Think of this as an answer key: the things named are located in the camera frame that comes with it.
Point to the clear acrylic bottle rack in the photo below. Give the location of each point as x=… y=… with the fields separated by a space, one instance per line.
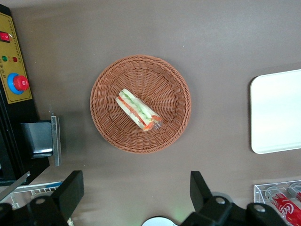
x=258 y=195

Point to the round brown wicker basket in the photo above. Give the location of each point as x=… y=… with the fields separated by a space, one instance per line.
x=164 y=77

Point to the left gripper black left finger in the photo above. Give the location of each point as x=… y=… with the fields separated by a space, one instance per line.
x=70 y=188

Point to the triangle sandwich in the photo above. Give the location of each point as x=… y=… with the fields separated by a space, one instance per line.
x=138 y=110

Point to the red cola bottle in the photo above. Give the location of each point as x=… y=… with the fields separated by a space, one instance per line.
x=285 y=207
x=296 y=191

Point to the red emergency stop button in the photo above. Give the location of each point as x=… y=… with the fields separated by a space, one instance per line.
x=20 y=83

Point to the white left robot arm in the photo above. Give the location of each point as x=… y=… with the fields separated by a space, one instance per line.
x=157 y=222

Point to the black machine with yellow panel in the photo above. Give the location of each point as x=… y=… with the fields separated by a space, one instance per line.
x=14 y=131

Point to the beige plastic tray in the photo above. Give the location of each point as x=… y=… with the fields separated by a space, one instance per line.
x=277 y=110

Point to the red rocker switch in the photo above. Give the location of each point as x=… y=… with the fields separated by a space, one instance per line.
x=4 y=37

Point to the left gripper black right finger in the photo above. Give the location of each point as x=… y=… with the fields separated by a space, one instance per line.
x=200 y=188

